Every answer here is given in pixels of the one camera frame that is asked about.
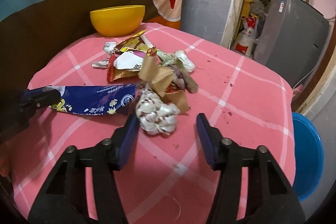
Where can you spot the red yellow snack wrapper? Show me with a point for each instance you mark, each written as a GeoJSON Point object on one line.
{"type": "Point", "coordinates": [140, 45]}

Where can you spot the blue snack wrapper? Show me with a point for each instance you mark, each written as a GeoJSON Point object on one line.
{"type": "Point", "coordinates": [94, 100]}

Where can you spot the grey washing machine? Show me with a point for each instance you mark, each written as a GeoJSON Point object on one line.
{"type": "Point", "coordinates": [292, 39]}

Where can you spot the white red wrapper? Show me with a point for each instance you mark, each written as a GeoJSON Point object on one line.
{"type": "Point", "coordinates": [155, 116]}

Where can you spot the small silver wrapper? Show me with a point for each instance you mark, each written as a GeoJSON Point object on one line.
{"type": "Point", "coordinates": [109, 50]}

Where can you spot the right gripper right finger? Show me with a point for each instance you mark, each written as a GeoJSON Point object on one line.
{"type": "Point", "coordinates": [270, 199]}

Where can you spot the red white rice bag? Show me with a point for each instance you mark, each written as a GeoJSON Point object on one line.
{"type": "Point", "coordinates": [245, 39]}

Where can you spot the brown paper scrap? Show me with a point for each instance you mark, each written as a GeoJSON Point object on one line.
{"type": "Point", "coordinates": [160, 79]}

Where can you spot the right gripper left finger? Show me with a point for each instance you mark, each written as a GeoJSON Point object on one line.
{"type": "Point", "coordinates": [63, 198]}

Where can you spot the yellow plastic bowl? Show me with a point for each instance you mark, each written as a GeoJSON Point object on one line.
{"type": "Point", "coordinates": [117, 21]}

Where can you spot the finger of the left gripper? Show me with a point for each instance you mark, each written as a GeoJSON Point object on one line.
{"type": "Point", "coordinates": [33, 100]}

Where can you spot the white green tissue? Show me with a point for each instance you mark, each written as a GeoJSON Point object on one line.
{"type": "Point", "coordinates": [182, 67]}

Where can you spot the white paper scrap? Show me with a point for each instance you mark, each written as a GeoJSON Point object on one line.
{"type": "Point", "coordinates": [128, 61]}

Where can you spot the blue plastic bucket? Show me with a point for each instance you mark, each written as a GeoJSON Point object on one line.
{"type": "Point", "coordinates": [309, 157]}

